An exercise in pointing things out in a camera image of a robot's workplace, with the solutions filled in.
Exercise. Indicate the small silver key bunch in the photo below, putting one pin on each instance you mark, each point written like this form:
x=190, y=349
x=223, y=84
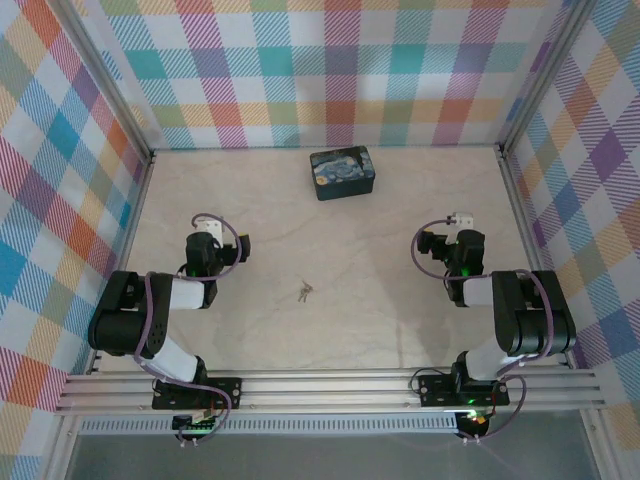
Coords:
x=304, y=292

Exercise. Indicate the starry night print tin box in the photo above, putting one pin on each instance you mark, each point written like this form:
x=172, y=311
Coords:
x=342, y=172

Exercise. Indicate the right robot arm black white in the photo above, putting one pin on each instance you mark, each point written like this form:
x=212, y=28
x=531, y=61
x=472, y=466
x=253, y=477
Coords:
x=530, y=325

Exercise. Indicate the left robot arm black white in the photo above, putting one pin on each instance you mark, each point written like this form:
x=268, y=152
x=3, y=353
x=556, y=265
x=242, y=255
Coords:
x=120, y=330

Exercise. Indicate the plaid colourful cloth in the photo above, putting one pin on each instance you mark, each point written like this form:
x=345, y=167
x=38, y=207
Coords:
x=40, y=200
x=320, y=75
x=600, y=200

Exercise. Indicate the small right controller board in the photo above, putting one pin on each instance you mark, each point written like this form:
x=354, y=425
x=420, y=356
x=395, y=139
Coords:
x=475, y=420

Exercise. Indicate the green left controller board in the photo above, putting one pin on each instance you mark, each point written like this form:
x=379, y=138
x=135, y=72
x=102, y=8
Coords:
x=197, y=424

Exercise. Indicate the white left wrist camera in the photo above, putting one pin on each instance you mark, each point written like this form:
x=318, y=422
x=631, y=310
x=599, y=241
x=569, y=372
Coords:
x=210, y=227

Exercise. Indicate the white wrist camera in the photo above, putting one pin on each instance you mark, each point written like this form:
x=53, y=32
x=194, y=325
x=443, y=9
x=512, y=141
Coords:
x=461, y=221
x=210, y=227

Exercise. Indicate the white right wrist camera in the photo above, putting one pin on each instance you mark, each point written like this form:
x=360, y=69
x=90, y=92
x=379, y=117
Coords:
x=461, y=221

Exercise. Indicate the aluminium side rail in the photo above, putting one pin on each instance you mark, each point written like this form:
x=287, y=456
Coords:
x=525, y=220
x=117, y=270

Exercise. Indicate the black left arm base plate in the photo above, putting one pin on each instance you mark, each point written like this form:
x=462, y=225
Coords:
x=227, y=392

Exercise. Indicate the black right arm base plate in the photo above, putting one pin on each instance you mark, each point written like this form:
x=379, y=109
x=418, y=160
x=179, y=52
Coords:
x=437, y=390

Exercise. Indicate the aluminium mounting rail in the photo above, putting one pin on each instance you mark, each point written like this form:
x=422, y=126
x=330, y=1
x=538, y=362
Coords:
x=325, y=390

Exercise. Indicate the aluminium frame post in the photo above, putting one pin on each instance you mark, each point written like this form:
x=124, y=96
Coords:
x=545, y=75
x=105, y=85

